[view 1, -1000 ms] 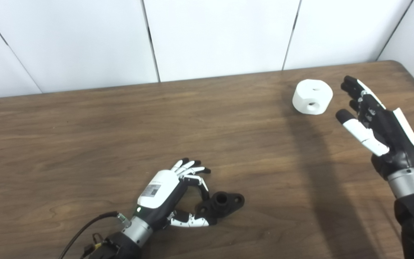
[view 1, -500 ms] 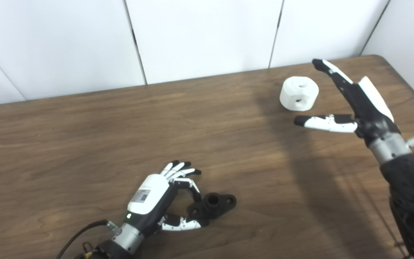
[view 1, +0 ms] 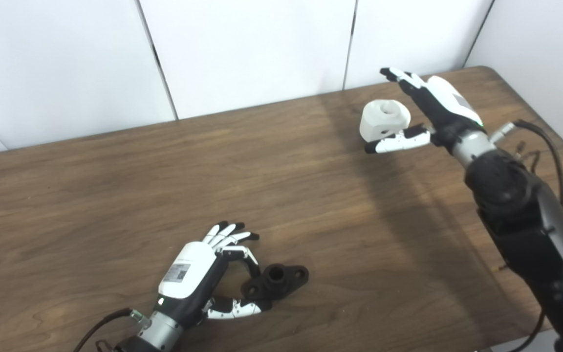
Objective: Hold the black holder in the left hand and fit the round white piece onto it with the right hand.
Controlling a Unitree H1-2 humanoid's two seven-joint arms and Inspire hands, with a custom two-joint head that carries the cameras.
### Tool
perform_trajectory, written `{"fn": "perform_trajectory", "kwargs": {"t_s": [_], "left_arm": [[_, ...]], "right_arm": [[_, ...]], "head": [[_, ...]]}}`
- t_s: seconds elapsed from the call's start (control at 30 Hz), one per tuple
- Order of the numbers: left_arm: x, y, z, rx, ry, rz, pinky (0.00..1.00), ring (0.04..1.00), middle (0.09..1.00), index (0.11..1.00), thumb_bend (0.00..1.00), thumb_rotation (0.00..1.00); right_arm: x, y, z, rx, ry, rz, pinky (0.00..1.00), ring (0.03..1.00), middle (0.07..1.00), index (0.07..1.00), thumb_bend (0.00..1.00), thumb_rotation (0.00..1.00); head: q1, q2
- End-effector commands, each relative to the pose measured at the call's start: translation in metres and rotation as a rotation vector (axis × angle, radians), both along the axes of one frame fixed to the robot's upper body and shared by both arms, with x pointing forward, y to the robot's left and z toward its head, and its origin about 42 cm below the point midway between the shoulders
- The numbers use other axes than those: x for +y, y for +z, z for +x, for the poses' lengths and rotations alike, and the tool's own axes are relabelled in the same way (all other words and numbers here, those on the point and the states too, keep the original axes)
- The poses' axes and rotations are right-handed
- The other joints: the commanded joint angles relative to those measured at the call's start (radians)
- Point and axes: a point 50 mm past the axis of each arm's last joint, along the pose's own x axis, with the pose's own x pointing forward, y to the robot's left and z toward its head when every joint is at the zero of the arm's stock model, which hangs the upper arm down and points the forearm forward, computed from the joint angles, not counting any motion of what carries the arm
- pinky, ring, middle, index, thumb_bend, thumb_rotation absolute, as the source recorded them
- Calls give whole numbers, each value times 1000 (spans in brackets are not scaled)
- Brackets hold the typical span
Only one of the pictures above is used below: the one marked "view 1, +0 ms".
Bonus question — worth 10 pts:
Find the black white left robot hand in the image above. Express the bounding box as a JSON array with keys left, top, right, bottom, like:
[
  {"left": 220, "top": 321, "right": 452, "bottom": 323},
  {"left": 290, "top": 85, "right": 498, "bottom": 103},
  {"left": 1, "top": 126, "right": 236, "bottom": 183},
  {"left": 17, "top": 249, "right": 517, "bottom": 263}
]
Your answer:
[{"left": 154, "top": 221, "right": 272, "bottom": 327}]

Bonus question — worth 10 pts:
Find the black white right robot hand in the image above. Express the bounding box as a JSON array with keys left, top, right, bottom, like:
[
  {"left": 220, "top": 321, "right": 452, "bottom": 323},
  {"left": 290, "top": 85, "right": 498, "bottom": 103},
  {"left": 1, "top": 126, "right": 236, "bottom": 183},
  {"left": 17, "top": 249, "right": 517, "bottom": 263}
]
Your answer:
[{"left": 365, "top": 67, "right": 485, "bottom": 154}]

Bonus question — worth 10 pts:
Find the round white plastic piece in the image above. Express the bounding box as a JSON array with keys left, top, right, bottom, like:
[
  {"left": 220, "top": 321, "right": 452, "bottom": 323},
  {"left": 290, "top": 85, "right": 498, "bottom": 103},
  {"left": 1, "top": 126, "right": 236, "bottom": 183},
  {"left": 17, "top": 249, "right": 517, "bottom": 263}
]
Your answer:
[{"left": 359, "top": 99, "right": 411, "bottom": 143}]

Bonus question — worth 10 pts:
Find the black plastic flanged holder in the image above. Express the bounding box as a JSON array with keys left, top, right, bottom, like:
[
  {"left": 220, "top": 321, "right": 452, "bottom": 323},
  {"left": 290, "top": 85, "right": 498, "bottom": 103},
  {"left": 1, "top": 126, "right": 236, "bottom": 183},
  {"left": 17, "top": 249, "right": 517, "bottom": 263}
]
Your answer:
[{"left": 241, "top": 264, "right": 309, "bottom": 301}]

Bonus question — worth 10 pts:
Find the thin black cable yellow tag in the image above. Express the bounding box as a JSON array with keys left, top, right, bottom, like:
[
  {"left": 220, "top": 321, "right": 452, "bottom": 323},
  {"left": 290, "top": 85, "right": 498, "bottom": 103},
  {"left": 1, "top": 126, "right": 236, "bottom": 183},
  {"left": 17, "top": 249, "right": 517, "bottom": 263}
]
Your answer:
[{"left": 515, "top": 141, "right": 542, "bottom": 173}]

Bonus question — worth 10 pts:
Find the thick black left wrist cable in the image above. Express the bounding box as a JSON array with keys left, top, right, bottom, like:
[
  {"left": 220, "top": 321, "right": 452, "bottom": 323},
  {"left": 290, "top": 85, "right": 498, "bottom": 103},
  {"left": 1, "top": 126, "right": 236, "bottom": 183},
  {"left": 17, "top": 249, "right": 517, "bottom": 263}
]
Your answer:
[{"left": 72, "top": 308, "right": 150, "bottom": 352}]

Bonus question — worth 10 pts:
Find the thick black wrist cable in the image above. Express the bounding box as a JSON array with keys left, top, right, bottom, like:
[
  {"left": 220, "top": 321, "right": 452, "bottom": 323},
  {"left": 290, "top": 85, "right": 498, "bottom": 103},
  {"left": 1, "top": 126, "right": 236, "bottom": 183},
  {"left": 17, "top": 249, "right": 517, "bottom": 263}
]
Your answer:
[
  {"left": 489, "top": 119, "right": 563, "bottom": 211},
  {"left": 72, "top": 308, "right": 150, "bottom": 352}
]

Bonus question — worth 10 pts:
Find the thick black right wrist cable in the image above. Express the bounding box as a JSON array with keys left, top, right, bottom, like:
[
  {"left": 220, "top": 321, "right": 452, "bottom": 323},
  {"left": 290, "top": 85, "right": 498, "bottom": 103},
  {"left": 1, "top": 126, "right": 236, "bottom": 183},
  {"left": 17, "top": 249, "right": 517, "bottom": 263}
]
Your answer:
[{"left": 489, "top": 119, "right": 563, "bottom": 211}]

